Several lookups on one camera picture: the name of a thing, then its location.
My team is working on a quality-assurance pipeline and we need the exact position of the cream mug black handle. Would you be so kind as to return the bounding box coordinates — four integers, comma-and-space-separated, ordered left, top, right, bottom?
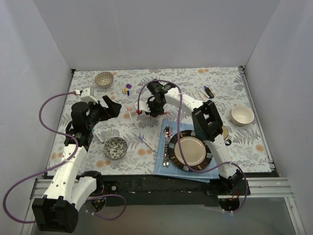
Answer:
222, 126, 232, 146

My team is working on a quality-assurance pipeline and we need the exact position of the black purple highlighter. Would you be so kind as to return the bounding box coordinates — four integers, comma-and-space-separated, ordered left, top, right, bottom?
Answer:
204, 86, 214, 99

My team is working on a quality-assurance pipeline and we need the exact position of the silver fork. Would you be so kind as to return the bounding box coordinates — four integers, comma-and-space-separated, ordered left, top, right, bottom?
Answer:
162, 127, 174, 167

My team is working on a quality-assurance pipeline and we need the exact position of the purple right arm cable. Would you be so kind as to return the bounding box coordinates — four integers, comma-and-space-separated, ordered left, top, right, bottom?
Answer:
136, 79, 248, 213

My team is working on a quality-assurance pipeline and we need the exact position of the plain cream bowl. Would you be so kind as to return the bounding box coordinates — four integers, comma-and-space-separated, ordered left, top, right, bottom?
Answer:
231, 105, 254, 126

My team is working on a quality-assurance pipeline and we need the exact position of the lilac capped white marker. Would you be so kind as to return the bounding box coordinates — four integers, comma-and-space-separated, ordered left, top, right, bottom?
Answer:
138, 134, 156, 152

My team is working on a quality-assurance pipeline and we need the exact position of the striped rim dinner plate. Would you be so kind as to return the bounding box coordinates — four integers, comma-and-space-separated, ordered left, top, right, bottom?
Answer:
167, 130, 213, 171

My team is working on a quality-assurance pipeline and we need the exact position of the silver spoon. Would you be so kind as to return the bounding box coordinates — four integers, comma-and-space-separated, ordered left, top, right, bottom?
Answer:
163, 126, 171, 167

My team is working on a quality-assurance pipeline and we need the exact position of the green white marker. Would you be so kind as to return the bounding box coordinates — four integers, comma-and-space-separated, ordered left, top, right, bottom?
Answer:
93, 130, 105, 144

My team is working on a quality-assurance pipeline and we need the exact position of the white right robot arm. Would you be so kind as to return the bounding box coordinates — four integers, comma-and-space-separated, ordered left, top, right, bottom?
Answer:
144, 80, 246, 195

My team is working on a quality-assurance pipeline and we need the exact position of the leaf patterned bowl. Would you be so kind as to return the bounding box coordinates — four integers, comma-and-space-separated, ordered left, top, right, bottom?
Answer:
104, 137, 128, 160

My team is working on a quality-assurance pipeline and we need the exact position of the floral patterned table mat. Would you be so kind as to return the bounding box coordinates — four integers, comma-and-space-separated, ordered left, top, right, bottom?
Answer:
47, 67, 274, 176

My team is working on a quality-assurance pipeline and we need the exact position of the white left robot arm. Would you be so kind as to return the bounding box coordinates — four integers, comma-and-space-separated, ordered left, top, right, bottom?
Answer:
32, 95, 122, 233

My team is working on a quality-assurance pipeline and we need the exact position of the pink capped white marker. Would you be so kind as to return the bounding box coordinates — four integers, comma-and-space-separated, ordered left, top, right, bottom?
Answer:
127, 107, 135, 126

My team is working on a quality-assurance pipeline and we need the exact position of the blue checked cloth napkin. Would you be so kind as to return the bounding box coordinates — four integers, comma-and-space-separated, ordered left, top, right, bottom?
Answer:
154, 119, 219, 183

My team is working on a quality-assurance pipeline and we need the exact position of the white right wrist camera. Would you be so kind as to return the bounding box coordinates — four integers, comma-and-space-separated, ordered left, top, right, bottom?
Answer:
134, 100, 149, 114

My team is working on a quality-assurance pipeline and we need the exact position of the small patterned brown bowl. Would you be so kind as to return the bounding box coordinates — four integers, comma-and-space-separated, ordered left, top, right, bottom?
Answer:
95, 71, 114, 88

